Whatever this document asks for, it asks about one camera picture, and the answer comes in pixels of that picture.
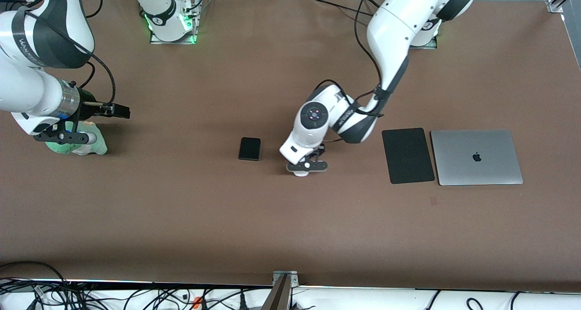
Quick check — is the long black table cable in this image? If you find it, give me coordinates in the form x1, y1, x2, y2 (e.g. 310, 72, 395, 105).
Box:
315, 0, 377, 18

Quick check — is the black looped floor cable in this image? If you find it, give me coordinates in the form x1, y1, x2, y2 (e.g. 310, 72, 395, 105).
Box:
0, 261, 69, 310

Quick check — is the silver laptop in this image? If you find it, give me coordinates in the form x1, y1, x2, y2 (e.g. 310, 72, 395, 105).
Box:
430, 129, 524, 186

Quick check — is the aluminium camera mount post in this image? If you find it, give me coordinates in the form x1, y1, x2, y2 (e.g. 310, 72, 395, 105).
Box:
261, 270, 300, 310

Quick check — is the black phone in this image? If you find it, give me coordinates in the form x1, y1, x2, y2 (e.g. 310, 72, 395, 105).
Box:
238, 137, 262, 162

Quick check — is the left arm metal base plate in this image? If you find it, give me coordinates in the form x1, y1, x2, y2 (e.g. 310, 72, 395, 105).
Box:
409, 36, 438, 50

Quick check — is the green dinosaur plush toy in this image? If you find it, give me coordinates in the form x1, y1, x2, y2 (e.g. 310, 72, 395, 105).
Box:
44, 121, 108, 156

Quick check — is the black mouse pad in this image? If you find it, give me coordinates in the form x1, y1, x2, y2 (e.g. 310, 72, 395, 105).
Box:
381, 128, 435, 184

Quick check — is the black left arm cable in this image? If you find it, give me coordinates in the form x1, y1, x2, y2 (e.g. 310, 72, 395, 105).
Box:
310, 0, 387, 143

